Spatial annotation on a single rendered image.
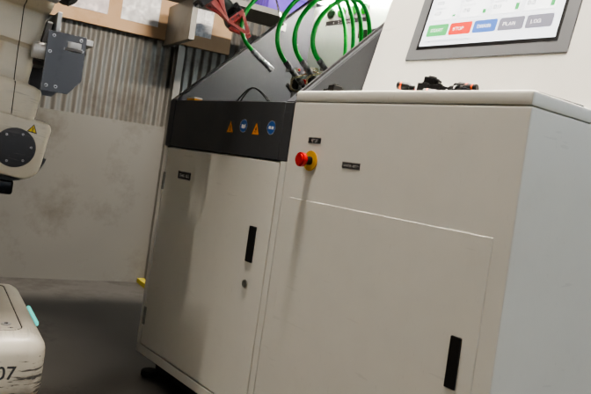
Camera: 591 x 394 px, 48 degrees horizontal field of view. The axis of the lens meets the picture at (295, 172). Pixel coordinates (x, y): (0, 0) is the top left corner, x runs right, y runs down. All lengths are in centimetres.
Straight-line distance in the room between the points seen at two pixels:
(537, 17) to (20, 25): 131
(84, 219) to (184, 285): 172
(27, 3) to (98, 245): 215
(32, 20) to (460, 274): 128
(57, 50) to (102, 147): 193
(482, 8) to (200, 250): 107
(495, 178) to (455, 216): 12
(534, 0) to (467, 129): 45
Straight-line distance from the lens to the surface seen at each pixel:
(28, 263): 378
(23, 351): 178
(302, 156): 163
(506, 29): 168
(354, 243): 152
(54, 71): 188
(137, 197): 384
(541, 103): 130
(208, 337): 202
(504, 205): 128
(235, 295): 190
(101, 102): 378
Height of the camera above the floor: 78
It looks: level
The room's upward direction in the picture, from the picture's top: 8 degrees clockwise
